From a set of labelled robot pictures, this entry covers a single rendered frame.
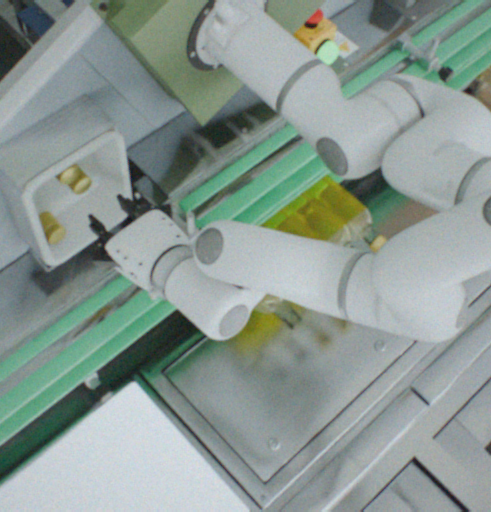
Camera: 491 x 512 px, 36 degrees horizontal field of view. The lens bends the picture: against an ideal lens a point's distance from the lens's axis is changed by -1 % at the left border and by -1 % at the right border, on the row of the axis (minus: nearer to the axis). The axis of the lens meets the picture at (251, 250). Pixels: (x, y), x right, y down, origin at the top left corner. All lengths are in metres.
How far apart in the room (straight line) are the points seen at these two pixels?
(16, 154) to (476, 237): 0.65
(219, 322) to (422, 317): 0.29
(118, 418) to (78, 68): 0.62
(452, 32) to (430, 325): 0.92
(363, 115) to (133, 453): 0.72
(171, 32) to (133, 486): 0.75
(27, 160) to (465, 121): 0.59
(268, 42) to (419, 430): 0.77
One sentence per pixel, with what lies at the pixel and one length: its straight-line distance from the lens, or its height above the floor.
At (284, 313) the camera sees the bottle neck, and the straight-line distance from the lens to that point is 1.33.
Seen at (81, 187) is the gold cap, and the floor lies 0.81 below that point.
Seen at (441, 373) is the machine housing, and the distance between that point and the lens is 1.49.
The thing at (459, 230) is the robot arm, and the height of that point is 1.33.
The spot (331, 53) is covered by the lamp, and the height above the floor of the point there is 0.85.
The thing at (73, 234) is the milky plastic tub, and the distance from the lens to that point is 1.28.
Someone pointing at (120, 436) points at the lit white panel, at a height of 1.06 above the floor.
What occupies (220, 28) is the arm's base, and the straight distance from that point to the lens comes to 1.09.
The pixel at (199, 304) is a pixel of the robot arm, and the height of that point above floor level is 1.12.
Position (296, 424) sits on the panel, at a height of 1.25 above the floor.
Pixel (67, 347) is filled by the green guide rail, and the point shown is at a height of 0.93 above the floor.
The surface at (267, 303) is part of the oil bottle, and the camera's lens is 1.32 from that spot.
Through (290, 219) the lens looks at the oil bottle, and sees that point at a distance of 1.40.
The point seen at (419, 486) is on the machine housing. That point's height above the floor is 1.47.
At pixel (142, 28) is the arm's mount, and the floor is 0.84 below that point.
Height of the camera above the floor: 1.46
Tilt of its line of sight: 20 degrees down
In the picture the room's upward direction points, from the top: 134 degrees clockwise
